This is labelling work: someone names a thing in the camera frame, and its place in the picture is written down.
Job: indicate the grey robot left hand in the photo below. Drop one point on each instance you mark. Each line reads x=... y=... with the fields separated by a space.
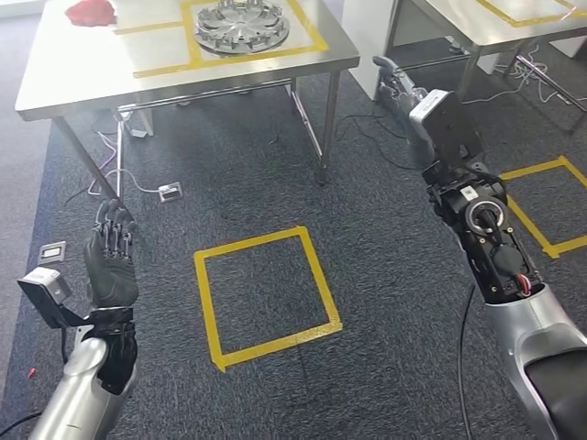
x=112 y=273

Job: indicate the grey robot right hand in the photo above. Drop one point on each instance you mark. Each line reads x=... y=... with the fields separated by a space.
x=406 y=109

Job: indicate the silver plastic wheel hubcap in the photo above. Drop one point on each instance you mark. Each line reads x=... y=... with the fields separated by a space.
x=243 y=27

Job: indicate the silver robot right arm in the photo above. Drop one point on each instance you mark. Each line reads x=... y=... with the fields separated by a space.
x=527 y=328

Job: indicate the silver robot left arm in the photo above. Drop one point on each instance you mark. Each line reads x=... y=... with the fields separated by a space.
x=73 y=395

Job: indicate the steel workbench table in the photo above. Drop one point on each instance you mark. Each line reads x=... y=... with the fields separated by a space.
x=91 y=67

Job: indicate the open steel floor socket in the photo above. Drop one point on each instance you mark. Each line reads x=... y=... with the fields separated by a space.
x=171 y=192
x=51 y=252

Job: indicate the white cabinet panel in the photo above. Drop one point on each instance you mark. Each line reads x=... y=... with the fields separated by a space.
x=362 y=42

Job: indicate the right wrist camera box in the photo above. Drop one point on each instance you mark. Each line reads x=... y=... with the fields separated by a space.
x=452 y=130

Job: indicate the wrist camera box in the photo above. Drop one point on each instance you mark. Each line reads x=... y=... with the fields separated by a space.
x=452 y=130
x=44 y=291

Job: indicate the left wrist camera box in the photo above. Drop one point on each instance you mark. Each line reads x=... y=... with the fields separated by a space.
x=44 y=291

